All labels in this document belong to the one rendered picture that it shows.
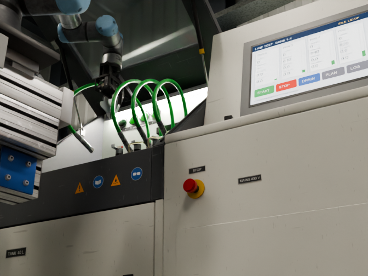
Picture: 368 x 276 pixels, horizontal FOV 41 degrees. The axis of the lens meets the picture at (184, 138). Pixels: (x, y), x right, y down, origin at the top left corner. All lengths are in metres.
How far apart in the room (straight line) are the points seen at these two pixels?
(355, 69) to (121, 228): 0.83
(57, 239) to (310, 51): 0.99
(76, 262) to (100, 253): 0.08
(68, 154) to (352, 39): 1.18
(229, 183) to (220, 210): 0.07
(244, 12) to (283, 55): 4.69
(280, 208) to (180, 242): 0.27
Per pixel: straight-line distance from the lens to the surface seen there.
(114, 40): 1.88
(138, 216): 1.35
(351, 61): 1.58
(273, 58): 1.71
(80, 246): 1.45
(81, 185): 1.51
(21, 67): 1.15
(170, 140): 1.37
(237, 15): 6.42
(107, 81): 1.82
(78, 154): 2.12
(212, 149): 1.29
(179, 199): 1.29
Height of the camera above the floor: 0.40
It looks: 24 degrees up
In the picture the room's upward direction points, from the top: 1 degrees counter-clockwise
